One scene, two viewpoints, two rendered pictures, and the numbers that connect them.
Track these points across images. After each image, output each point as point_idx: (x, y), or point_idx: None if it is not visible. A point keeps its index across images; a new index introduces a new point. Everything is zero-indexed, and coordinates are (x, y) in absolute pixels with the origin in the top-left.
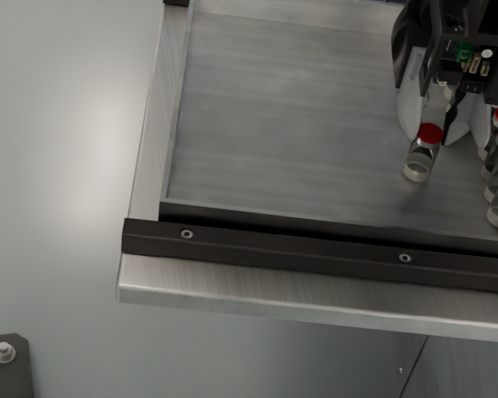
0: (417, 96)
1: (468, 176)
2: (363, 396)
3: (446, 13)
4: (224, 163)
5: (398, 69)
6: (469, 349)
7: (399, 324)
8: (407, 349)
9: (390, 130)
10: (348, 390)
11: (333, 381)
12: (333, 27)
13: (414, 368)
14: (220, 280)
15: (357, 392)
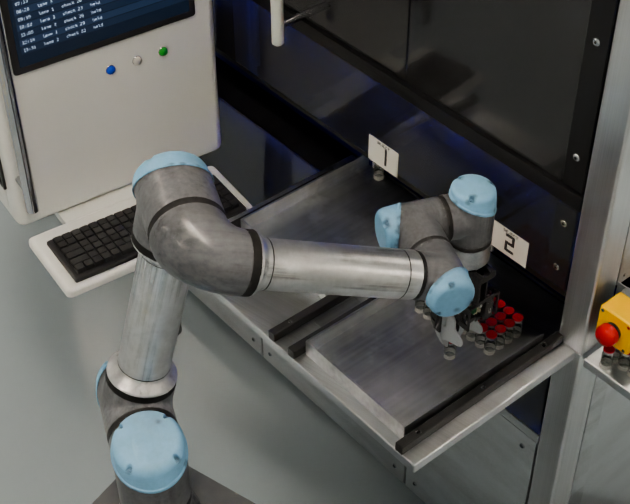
0: (454, 331)
1: (465, 344)
2: (375, 498)
3: None
4: (392, 401)
5: (437, 326)
6: None
7: (497, 410)
8: None
9: (425, 347)
10: (365, 501)
11: (354, 503)
12: (360, 321)
13: None
14: (439, 439)
15: (370, 498)
